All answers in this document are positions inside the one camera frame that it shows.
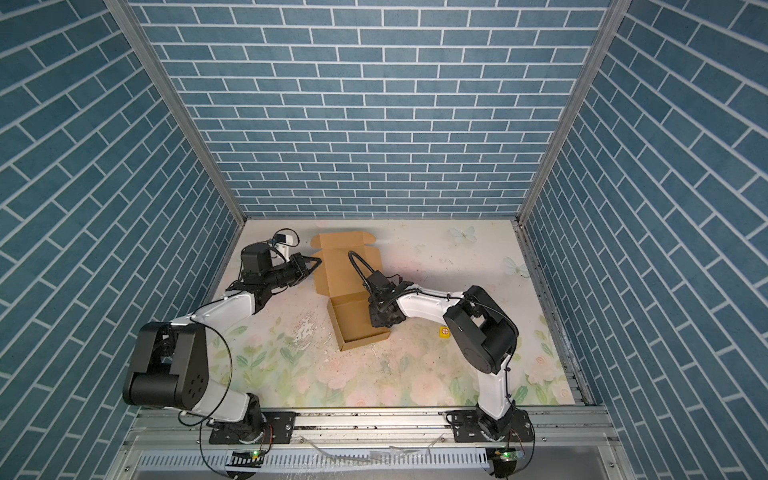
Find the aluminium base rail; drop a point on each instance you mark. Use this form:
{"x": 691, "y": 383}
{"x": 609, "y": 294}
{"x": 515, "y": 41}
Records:
{"x": 560, "y": 442}

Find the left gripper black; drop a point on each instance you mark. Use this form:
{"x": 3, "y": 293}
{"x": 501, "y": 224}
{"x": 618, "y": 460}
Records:
{"x": 299, "y": 270}

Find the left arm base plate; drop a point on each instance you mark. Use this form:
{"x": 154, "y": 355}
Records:
{"x": 266, "y": 428}

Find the brown cardboard paper box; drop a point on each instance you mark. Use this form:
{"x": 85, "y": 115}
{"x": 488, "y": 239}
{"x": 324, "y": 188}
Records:
{"x": 335, "y": 278}

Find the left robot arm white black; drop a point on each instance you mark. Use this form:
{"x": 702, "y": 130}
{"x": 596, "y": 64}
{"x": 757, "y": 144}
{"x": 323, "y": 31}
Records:
{"x": 169, "y": 364}

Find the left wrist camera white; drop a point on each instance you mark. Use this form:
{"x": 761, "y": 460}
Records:
{"x": 286, "y": 237}

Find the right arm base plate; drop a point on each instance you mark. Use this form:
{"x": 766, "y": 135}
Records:
{"x": 473, "y": 426}

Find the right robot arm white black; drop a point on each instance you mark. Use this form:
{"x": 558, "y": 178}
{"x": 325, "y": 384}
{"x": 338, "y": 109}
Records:
{"x": 485, "y": 335}

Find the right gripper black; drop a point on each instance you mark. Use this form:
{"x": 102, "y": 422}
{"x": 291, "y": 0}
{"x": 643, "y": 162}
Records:
{"x": 375, "y": 321}

